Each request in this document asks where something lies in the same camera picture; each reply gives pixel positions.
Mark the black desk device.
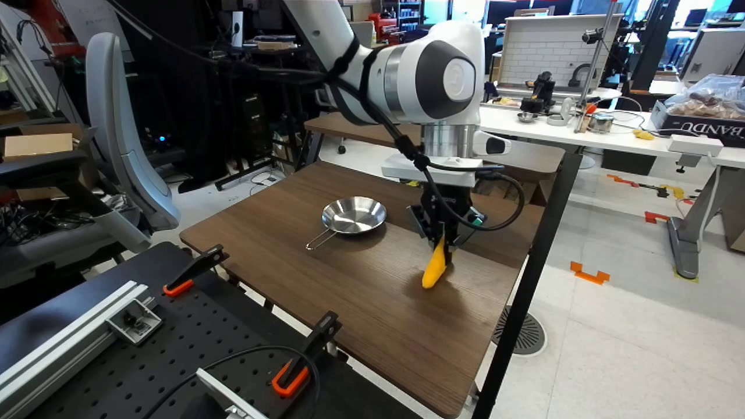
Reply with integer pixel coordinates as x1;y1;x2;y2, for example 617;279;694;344
520;69;558;121

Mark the raised wooden shelf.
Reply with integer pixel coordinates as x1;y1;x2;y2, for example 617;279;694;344
302;110;568;182

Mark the grey desk leg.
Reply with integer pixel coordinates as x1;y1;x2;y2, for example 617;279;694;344
666;166;726;282

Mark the black box with clutter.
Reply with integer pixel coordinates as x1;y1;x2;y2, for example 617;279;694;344
649;75;745;147

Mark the white desk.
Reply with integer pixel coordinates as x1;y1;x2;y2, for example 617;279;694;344
474;100;745;171

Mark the aluminium corner bracket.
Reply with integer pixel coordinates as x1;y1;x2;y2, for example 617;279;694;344
106;295;166;346

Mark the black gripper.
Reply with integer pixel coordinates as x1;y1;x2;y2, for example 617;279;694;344
409;182;482;269

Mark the black perforated breadboard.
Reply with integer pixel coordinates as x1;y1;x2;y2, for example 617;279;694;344
0;239;426;419

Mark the light wooden board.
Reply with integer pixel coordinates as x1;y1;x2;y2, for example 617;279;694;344
0;131;77;162

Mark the long aluminium rail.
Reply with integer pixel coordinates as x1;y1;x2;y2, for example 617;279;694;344
0;279;152;419

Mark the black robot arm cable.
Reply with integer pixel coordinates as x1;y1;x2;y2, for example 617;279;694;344
322;32;529;235

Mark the orange carrot plushie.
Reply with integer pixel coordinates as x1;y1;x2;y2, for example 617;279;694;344
419;235;451;290

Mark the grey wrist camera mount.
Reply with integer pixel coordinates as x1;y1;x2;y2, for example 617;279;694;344
379;151;507;191

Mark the steel frying pan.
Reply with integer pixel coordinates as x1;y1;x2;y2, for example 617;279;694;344
302;192;389;253

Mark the black cable on breadboard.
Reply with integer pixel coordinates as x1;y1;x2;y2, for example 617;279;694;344
141;344;323;419

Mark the white board panel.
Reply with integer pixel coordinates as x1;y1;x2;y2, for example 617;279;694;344
495;12;624;100

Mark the black clamp orange handle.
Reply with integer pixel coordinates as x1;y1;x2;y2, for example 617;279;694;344
269;310;343;400
160;244;230;301

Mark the short aluminium rail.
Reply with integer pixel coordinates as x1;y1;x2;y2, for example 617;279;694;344
194;366;269;419

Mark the black table leg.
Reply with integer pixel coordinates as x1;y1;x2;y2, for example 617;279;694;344
473;147;584;419

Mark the round floor drain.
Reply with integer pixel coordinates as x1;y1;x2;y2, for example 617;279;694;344
510;311;546;359

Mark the grey chair back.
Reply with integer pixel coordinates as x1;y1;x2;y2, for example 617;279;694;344
82;31;181;233

